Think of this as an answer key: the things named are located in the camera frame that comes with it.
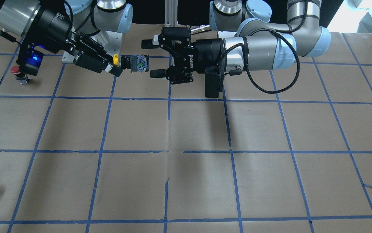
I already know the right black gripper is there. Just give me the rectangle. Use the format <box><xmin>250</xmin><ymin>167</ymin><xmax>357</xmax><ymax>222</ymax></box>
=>
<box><xmin>27</xmin><ymin>8</ymin><xmax>123</xmax><ymax>77</ymax></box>

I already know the yellow push button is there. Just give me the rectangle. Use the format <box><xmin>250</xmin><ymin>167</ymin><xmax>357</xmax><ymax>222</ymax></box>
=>
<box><xmin>112</xmin><ymin>54</ymin><xmax>150</xmax><ymax>72</ymax></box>

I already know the red push button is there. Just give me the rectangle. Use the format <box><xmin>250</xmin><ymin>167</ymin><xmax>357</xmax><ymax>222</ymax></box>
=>
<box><xmin>10</xmin><ymin>65</ymin><xmax>29</xmax><ymax>84</ymax></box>

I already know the aluminium frame post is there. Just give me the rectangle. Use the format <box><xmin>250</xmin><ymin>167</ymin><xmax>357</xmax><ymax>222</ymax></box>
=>
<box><xmin>164</xmin><ymin>0</ymin><xmax>178</xmax><ymax>28</ymax></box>

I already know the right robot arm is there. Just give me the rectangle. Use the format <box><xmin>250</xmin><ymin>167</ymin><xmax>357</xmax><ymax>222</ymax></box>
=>
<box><xmin>0</xmin><ymin>0</ymin><xmax>134</xmax><ymax>81</ymax></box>

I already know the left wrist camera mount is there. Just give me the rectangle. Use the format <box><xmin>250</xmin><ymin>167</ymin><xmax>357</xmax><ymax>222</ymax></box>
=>
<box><xmin>205</xmin><ymin>65</ymin><xmax>227</xmax><ymax>98</ymax></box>

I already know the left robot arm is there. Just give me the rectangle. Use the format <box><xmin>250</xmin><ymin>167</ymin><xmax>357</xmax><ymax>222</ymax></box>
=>
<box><xmin>141</xmin><ymin>0</ymin><xmax>331</xmax><ymax>91</ymax></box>

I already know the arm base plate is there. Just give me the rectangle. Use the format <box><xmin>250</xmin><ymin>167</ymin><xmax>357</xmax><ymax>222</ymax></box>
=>
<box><xmin>62</xmin><ymin>28</ymin><xmax>123</xmax><ymax>64</ymax></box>
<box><xmin>217</xmin><ymin>31</ymin><xmax>236</xmax><ymax>39</ymax></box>

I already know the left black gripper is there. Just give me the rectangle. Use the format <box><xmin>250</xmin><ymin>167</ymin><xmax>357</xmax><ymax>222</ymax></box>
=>
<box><xmin>141</xmin><ymin>27</ymin><xmax>225</xmax><ymax>84</ymax></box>

